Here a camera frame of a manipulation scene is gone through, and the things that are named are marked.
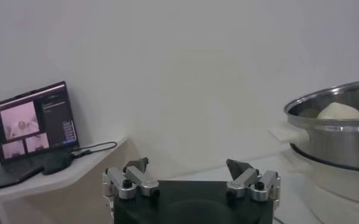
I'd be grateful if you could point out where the black looped usb cable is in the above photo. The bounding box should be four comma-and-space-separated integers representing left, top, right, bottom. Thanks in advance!
71, 141, 118, 158

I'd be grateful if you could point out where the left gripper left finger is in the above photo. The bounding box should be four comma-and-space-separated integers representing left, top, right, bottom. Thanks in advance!
102, 156, 161, 200

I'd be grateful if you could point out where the stainless steel steamer basket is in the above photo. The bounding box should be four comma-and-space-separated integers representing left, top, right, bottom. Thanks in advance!
284, 79, 359, 173

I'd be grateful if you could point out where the black computer mouse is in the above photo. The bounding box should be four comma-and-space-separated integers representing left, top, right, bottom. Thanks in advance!
41, 151, 74, 176

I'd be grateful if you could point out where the white side table with mouse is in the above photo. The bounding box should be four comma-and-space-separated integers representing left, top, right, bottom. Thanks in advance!
0, 136, 130, 224

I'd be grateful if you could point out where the black laptop dark screen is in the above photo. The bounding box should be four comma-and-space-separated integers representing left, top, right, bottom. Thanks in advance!
0, 80, 80, 193

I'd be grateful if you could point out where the white steamed baozi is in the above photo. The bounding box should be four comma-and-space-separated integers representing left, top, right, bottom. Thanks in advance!
316, 102, 359, 120

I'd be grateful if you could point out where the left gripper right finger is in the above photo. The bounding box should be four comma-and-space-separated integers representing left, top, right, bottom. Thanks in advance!
226, 158, 281, 203

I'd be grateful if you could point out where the cream electric cooking pot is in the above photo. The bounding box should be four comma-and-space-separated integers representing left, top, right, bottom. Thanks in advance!
269, 123, 359, 224

